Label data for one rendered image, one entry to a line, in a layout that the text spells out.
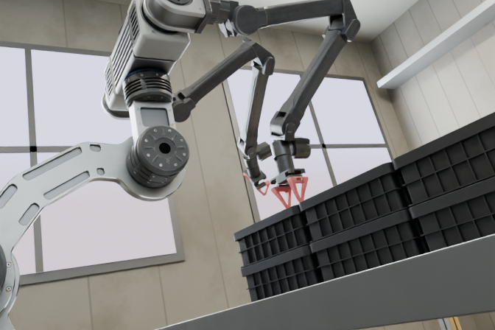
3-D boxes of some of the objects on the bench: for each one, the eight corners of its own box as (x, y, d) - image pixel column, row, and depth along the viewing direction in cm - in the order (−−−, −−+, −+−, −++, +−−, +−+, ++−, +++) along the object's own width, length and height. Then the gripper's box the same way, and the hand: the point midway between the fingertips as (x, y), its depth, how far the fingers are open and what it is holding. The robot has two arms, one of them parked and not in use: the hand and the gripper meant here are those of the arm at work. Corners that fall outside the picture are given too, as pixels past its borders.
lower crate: (319, 292, 110) (306, 244, 114) (246, 311, 130) (238, 269, 135) (405, 272, 136) (392, 234, 140) (333, 290, 156) (323, 256, 160)
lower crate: (425, 266, 90) (404, 208, 94) (319, 292, 110) (306, 244, 114) (502, 248, 115) (484, 204, 119) (405, 272, 136) (392, 234, 140)
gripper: (264, 163, 138) (275, 212, 132) (283, 150, 130) (297, 201, 124) (281, 163, 141) (292, 211, 136) (301, 150, 133) (314, 199, 128)
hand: (294, 203), depth 130 cm, fingers open, 6 cm apart
